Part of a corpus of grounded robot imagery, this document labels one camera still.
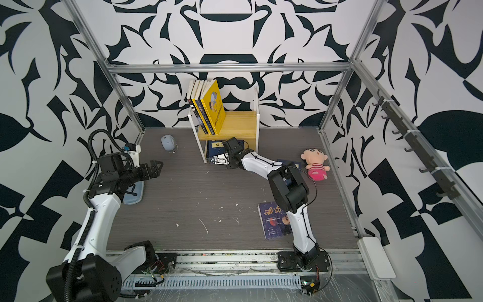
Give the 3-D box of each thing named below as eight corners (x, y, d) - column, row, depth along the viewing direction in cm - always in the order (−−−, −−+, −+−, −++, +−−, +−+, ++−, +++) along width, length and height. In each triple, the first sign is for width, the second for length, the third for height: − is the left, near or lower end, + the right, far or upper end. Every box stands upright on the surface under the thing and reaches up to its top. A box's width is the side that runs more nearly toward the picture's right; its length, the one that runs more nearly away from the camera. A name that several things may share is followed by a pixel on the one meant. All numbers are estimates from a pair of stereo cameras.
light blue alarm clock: (165, 156, 111) (158, 143, 102) (168, 147, 116) (162, 134, 107) (176, 156, 111) (170, 144, 102) (178, 147, 116) (173, 134, 107)
